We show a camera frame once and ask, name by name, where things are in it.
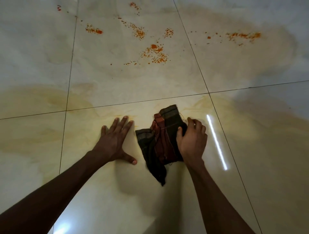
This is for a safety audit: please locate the person's right forearm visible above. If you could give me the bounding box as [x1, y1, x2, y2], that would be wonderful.
[184, 160, 256, 234]

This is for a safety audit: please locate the person's left hand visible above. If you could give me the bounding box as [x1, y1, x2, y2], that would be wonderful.
[93, 116, 138, 166]

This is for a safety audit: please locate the dark brown striped cloth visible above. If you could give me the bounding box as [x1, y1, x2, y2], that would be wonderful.
[135, 104, 189, 187]

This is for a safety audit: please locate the person's left forearm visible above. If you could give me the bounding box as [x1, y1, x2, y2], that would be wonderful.
[0, 150, 110, 234]

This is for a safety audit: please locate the scattered orange powder spill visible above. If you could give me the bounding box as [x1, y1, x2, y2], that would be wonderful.
[57, 2, 262, 66]

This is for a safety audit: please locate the person's right hand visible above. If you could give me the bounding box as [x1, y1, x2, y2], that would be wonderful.
[176, 117, 208, 167]

